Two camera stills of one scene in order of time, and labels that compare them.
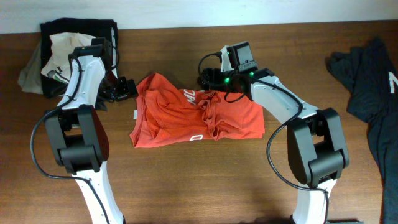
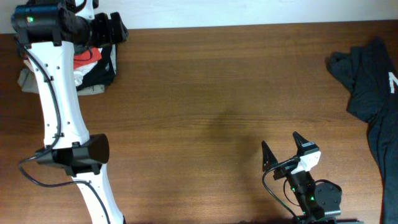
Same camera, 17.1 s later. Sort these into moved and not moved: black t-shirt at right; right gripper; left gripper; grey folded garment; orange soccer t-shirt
Moved: left gripper; orange soccer t-shirt; right gripper
Not moved: black t-shirt at right; grey folded garment
